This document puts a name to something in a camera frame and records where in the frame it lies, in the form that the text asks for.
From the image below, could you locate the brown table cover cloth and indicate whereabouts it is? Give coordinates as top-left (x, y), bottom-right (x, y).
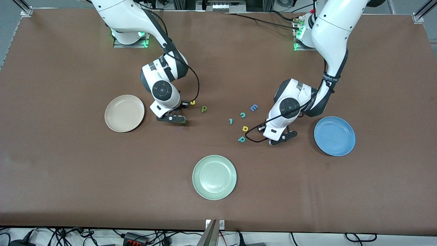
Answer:
top-left (0, 8), bottom-right (437, 236)

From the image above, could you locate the dark machine frame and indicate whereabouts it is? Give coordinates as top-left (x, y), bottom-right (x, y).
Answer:
top-left (172, 0), bottom-right (275, 12)

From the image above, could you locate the light green plate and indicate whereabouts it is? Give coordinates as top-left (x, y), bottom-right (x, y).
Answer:
top-left (192, 155), bottom-right (237, 201)

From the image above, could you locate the black tangled cable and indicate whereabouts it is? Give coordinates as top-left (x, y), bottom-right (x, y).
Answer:
top-left (0, 227), bottom-right (113, 246)

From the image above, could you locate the grey camera pole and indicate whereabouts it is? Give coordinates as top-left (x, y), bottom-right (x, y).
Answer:
top-left (196, 219), bottom-right (219, 246)

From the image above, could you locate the blue plate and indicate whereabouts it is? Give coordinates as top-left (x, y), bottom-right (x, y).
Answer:
top-left (313, 116), bottom-right (356, 157)

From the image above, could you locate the aluminium frame corner post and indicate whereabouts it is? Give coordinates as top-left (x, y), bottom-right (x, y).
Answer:
top-left (12, 0), bottom-right (34, 17)
top-left (412, 0), bottom-right (437, 24)

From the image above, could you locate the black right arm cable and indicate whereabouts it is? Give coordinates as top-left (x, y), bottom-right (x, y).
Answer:
top-left (137, 0), bottom-right (200, 105)

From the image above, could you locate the black looped cable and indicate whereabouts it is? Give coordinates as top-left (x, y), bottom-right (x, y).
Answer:
top-left (344, 233), bottom-right (378, 243)

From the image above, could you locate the beige brown plate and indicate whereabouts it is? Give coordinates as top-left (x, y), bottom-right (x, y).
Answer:
top-left (104, 95), bottom-right (145, 133)

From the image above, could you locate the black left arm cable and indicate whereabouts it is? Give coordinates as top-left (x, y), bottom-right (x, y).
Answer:
top-left (245, 58), bottom-right (342, 143)

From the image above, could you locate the black cable on table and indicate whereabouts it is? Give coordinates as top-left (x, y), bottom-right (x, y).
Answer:
top-left (225, 12), bottom-right (301, 30)

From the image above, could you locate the white connector block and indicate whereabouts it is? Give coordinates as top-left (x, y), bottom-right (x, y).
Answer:
top-left (212, 3), bottom-right (240, 13)

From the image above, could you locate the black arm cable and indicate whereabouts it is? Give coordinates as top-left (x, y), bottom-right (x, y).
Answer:
top-left (137, 0), bottom-right (200, 105)
top-left (245, 58), bottom-right (342, 143)

